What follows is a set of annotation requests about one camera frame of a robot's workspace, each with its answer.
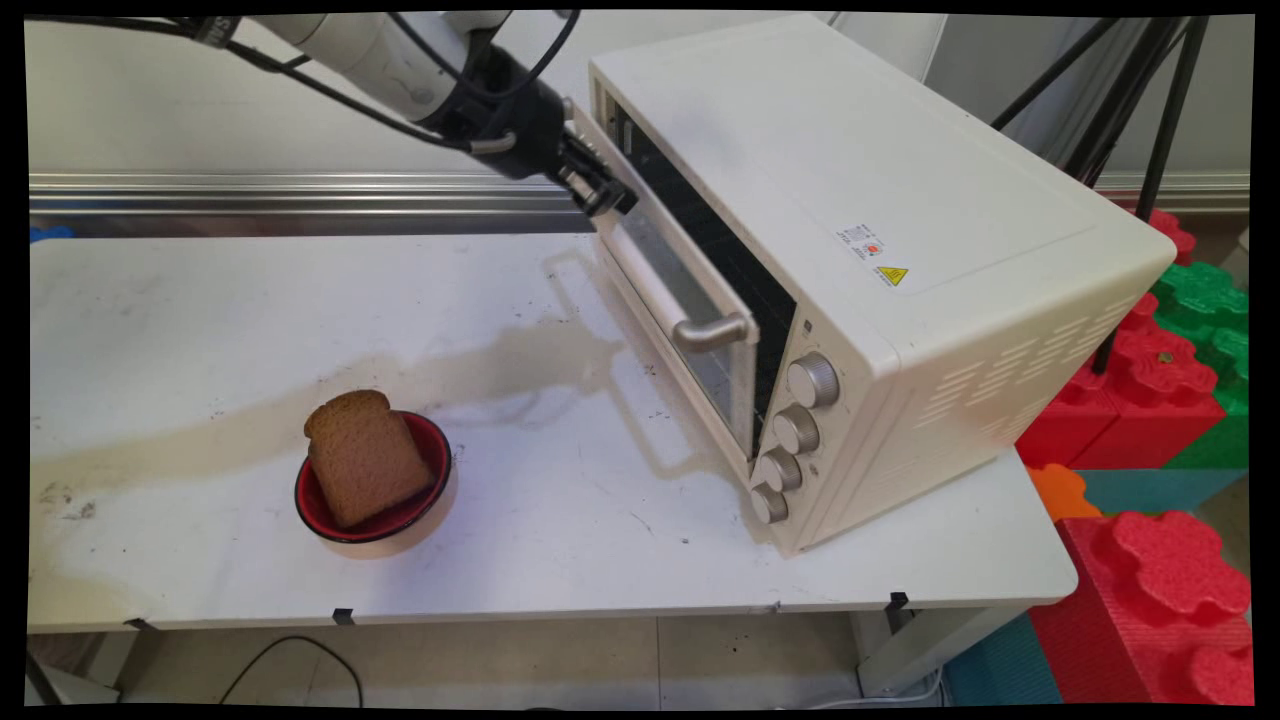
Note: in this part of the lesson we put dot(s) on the large red foam block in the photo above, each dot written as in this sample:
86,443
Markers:
1160,600

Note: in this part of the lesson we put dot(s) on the cream toaster oven body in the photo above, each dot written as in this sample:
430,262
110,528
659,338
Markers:
900,170

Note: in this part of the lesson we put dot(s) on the orange foam block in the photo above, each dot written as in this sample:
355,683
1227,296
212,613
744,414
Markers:
1062,492

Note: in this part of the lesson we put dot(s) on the black tripod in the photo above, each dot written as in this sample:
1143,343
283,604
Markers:
1170,110

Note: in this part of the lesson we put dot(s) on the white table leg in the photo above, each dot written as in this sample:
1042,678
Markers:
930,645
110,660

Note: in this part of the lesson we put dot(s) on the teal foam block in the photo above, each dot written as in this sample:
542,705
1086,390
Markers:
1150,490
1000,670

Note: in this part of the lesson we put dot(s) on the small red foam block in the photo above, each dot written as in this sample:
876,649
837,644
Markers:
1172,235

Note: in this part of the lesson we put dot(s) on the black tape strip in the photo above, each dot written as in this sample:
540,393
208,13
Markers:
140,624
343,616
898,601

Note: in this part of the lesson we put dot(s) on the green foam block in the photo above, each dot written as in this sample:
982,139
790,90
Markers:
1205,300

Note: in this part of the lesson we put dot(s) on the white panel behind oven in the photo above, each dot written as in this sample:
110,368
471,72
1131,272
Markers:
900,45

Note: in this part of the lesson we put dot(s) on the red bowl with black rim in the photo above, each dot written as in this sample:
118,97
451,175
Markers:
430,450

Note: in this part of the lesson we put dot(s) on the silver oven knob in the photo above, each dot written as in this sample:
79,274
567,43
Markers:
813,380
780,470
768,504
796,430

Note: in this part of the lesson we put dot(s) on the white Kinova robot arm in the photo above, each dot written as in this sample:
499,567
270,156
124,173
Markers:
370,50

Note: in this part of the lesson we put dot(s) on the brown bread slice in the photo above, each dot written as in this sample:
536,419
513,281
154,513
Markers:
365,455

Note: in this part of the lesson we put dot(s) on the blue object behind table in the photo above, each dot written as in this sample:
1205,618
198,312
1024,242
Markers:
50,232

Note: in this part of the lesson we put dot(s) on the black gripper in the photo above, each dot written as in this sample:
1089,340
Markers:
510,115

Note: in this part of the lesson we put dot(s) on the aluminium rail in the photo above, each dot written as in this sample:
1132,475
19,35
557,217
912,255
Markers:
300,200

